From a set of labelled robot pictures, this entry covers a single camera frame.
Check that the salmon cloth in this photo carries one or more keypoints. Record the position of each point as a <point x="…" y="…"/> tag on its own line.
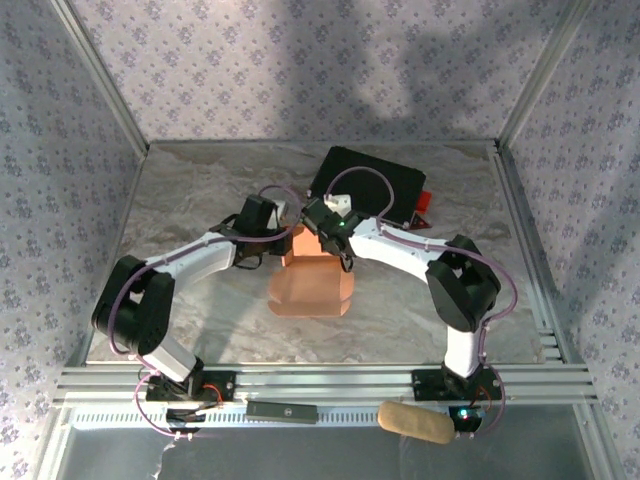
<point x="310" y="290"/>

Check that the black rectangular case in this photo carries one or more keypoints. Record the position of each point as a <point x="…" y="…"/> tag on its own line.
<point x="372" y="182"/>

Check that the black connector board with light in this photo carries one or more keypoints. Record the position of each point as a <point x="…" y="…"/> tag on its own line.
<point x="467" y="417"/>

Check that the black rectangular bar device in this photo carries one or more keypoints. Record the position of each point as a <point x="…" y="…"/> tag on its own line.
<point x="282" y="412"/>

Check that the wide aluminium frame rail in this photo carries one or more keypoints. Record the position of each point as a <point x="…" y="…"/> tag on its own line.
<point x="325" y="385"/>

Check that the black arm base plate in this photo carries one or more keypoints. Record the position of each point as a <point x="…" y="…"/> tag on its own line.
<point x="425" y="385"/>
<point x="225" y="387"/>

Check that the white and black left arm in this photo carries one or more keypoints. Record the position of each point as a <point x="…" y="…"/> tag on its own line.
<point x="192" y="257"/>

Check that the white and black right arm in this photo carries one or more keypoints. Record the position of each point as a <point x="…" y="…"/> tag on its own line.
<point x="400" y="245"/>

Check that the aluminium frame post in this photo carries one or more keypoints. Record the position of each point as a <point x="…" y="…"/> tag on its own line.
<point x="102" y="80"/>
<point x="542" y="75"/>

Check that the aluminium side frame rail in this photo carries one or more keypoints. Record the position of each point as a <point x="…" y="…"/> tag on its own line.
<point x="530" y="250"/>

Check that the red triangular piece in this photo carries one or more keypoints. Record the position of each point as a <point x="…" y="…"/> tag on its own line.
<point x="421" y="222"/>

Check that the tan foam roll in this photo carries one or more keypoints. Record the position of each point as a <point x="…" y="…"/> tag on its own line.
<point x="415" y="422"/>

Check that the red plastic block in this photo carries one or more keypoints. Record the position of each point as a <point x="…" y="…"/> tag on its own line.
<point x="425" y="201"/>

